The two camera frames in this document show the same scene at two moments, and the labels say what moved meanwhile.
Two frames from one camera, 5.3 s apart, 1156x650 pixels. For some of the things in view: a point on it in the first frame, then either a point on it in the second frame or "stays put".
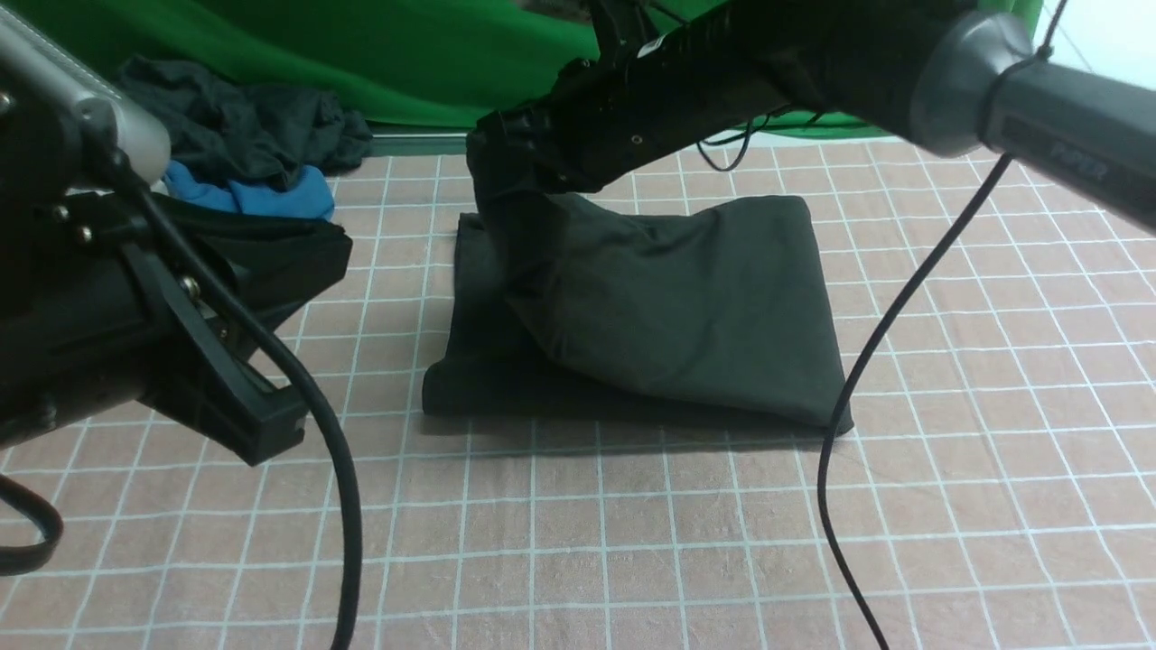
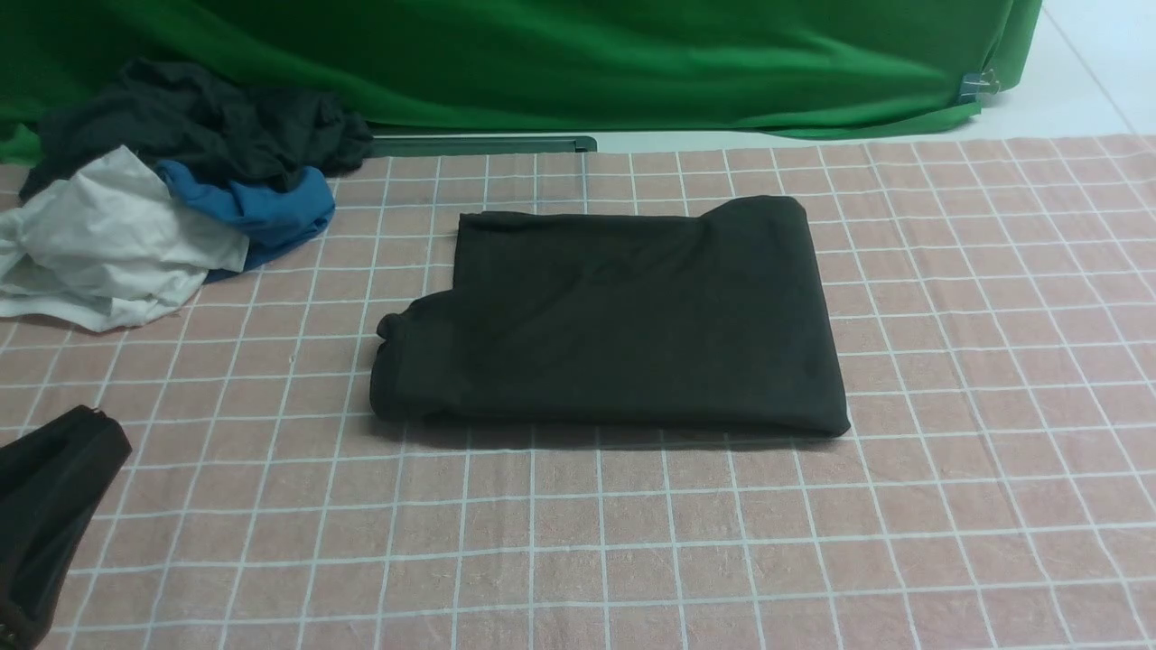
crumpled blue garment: (302, 192) stays put
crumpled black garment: (267, 136) stays put
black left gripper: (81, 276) -> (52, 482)
